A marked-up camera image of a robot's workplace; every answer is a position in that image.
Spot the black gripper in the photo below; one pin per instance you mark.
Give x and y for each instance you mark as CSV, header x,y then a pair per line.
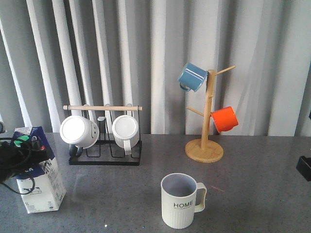
x,y
304,167
15,160

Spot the Pascual whole milk carton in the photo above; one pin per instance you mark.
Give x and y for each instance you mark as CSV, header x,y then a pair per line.
x,y
49,189

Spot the cream HOME mug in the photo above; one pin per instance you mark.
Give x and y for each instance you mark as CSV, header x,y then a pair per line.
x,y
181,197

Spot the white smiley face mug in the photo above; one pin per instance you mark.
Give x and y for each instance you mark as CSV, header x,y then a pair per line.
x,y
80,133

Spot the orange enamel mug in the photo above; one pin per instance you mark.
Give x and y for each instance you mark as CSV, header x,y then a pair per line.
x,y
224,119

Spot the wooden mug tree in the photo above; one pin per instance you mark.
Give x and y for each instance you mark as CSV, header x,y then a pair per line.
x,y
205,150

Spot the grey pleated curtain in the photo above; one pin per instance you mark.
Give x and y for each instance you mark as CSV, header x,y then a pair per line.
x,y
131,52

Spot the white ribbed mug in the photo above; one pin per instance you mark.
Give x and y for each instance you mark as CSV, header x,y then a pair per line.
x,y
125,131

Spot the blue enamel mug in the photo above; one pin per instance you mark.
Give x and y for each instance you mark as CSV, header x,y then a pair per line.
x,y
192,77

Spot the black wire mug rack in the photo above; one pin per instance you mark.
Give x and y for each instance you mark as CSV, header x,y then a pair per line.
x,y
105,151

